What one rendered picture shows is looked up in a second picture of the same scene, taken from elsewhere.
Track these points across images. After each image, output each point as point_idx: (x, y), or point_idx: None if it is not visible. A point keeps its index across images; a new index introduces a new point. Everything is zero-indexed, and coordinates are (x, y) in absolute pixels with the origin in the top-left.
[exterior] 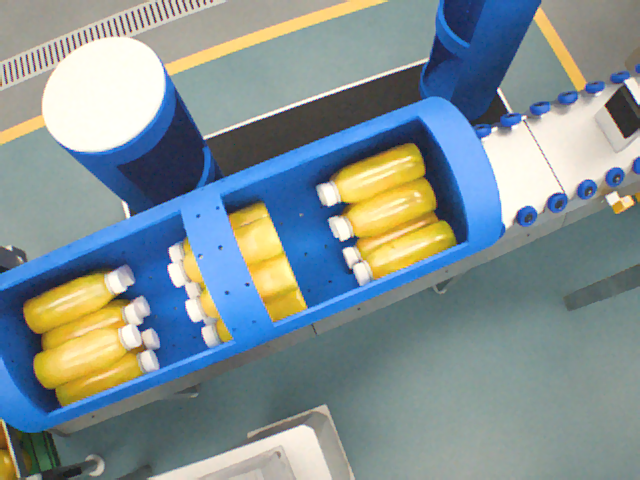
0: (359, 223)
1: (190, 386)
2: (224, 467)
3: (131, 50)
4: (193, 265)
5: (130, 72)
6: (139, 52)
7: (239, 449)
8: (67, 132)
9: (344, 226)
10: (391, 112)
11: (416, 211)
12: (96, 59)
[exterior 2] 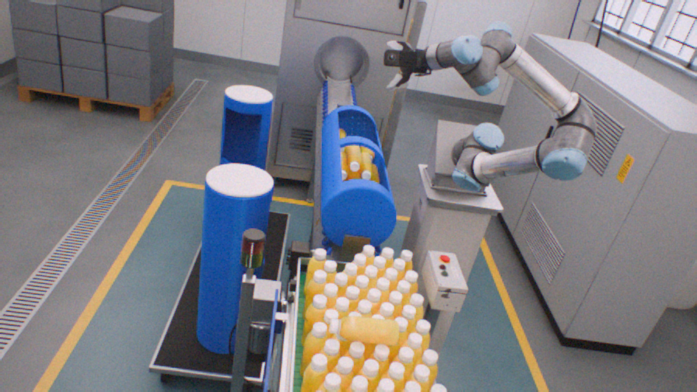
0: None
1: None
2: (426, 179)
3: (227, 166)
4: (356, 157)
5: (239, 170)
6: (231, 166)
7: (422, 175)
8: (252, 191)
9: None
10: (328, 120)
11: None
12: (220, 174)
